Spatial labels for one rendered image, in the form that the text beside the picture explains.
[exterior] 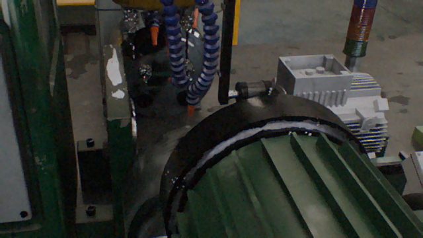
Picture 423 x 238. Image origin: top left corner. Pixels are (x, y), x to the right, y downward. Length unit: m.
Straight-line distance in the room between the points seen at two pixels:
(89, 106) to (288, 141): 1.20
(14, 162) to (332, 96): 0.60
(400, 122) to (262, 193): 1.28
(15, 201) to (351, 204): 0.62
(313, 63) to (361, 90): 0.11
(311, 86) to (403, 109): 0.74
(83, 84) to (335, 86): 0.93
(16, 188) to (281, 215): 0.58
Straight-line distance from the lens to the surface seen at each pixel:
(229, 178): 0.34
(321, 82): 0.97
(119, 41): 1.15
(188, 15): 0.83
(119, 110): 0.80
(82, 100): 1.56
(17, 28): 0.70
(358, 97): 1.04
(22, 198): 0.84
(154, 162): 0.69
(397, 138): 1.50
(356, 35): 1.36
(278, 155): 0.35
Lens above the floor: 1.55
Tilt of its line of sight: 31 degrees down
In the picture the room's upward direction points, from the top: 3 degrees clockwise
